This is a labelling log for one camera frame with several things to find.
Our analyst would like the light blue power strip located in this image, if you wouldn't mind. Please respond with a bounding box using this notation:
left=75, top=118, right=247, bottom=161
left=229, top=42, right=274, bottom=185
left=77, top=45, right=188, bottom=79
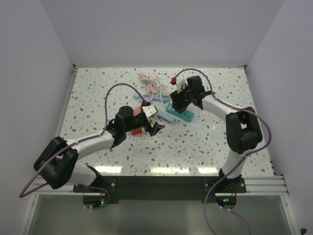
left=158, top=111, right=175, bottom=123

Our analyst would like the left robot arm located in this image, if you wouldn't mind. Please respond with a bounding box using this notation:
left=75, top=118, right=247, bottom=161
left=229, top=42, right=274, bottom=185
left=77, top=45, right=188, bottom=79
left=33, top=104, right=165, bottom=192

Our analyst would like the red plug adapter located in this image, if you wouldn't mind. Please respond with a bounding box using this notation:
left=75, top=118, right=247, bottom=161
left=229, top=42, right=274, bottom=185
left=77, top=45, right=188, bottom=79
left=131, top=127, right=142, bottom=136

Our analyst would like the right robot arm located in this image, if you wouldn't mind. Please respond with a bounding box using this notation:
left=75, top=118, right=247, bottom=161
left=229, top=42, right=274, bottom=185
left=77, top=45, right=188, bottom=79
left=170, top=76, right=263, bottom=192

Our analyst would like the white coiled cord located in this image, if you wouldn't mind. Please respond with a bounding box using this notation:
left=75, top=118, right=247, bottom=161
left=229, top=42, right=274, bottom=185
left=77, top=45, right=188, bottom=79
left=153, top=75, right=173, bottom=97

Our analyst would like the purple cable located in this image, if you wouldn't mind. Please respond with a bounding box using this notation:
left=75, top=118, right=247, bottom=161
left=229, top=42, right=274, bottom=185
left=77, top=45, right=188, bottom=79
left=172, top=68, right=272, bottom=235
left=19, top=83, right=151, bottom=198

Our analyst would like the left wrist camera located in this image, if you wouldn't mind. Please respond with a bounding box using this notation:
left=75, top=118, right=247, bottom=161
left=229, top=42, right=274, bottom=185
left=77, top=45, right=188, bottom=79
left=141, top=104, right=158, bottom=118

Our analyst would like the blue coiled cord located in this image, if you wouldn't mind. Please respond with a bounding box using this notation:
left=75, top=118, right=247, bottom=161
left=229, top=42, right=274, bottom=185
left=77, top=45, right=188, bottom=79
left=133, top=91, right=172, bottom=104

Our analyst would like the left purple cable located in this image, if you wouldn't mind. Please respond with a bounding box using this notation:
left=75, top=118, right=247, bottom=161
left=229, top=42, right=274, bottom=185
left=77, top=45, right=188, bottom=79
left=19, top=83, right=151, bottom=198

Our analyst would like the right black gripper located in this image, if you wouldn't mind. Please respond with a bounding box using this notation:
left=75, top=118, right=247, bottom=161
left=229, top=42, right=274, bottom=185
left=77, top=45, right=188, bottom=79
left=170, top=83, right=194, bottom=111

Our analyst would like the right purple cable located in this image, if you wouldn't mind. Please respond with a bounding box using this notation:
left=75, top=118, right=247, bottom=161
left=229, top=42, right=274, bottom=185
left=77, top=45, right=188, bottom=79
left=172, top=68, right=272, bottom=235

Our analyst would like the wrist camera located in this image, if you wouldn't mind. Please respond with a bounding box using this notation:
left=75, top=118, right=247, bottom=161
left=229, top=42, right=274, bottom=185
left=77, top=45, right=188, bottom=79
left=170, top=77, right=187, bottom=93
left=141, top=104, right=158, bottom=118

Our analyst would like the pink coiled cord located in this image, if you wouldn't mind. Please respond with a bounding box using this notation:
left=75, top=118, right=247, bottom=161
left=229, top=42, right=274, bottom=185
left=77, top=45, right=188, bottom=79
left=138, top=71, right=159, bottom=95

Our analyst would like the teal power strip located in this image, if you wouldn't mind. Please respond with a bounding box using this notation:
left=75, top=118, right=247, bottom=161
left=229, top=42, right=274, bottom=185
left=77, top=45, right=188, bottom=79
left=166, top=103, right=194, bottom=122

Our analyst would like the pink power strip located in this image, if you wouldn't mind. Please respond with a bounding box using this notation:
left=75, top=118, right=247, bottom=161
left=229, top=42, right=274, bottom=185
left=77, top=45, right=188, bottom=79
left=133, top=102, right=142, bottom=116

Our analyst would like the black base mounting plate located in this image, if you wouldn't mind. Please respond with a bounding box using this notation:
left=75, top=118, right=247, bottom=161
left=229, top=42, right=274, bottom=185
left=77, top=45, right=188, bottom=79
left=73, top=170, right=247, bottom=204

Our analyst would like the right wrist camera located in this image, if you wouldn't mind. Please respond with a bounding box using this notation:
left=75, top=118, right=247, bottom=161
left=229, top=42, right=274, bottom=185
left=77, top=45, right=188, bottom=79
left=170, top=77, right=187, bottom=93

